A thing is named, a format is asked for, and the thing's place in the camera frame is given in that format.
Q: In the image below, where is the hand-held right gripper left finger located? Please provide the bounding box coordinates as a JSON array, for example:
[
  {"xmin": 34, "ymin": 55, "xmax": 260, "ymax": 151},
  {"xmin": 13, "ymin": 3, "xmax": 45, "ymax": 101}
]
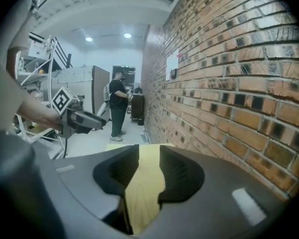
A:
[{"xmin": 32, "ymin": 144, "xmax": 140, "ymax": 239}]

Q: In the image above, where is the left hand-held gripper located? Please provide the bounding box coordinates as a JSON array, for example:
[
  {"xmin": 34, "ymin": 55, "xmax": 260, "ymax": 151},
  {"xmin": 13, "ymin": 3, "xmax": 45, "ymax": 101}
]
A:
[{"xmin": 52, "ymin": 86, "xmax": 107, "ymax": 139}]

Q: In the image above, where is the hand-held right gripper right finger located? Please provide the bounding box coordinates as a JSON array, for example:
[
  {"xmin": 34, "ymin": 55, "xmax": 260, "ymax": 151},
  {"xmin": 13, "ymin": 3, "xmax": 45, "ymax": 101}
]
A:
[{"xmin": 139, "ymin": 144, "xmax": 288, "ymax": 239}]

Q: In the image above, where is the person's left forearm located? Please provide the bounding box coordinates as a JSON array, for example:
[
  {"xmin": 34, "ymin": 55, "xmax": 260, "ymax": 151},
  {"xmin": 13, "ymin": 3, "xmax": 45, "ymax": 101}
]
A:
[{"xmin": 15, "ymin": 93, "xmax": 63, "ymax": 132}]

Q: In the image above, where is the brown partition board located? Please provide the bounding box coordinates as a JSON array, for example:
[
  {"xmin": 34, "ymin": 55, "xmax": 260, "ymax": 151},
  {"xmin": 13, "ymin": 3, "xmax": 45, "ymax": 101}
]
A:
[{"xmin": 56, "ymin": 64, "xmax": 111, "ymax": 122}]

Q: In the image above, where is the dark wooden cabinet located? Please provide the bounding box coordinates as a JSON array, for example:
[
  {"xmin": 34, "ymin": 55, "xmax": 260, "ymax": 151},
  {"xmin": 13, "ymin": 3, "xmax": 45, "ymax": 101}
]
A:
[{"xmin": 130, "ymin": 92, "xmax": 146, "ymax": 121}]

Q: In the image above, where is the yellow wooden table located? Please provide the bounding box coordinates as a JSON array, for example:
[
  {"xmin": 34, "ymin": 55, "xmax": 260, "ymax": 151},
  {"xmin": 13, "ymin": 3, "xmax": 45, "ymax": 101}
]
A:
[{"xmin": 106, "ymin": 142, "xmax": 174, "ymax": 236}]

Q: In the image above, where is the black equipment cabinet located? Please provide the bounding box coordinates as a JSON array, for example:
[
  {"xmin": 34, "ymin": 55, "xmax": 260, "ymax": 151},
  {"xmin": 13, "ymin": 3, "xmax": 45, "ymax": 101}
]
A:
[{"xmin": 112, "ymin": 64, "xmax": 137, "ymax": 87}]

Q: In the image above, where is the white metal shelf rack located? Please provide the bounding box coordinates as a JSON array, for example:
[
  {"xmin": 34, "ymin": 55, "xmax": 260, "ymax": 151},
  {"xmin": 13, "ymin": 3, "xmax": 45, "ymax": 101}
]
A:
[{"xmin": 14, "ymin": 32, "xmax": 68, "ymax": 159}]

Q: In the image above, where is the person's beige clothing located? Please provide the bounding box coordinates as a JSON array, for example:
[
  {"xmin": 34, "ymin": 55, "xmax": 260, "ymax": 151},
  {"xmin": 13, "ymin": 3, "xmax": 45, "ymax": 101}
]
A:
[{"xmin": 0, "ymin": 0, "xmax": 42, "ymax": 114}]

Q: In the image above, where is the white wall paper sheet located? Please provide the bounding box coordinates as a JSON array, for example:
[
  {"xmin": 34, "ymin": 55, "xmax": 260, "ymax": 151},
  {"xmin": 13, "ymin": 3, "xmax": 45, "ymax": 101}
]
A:
[{"xmin": 165, "ymin": 48, "xmax": 180, "ymax": 82}]

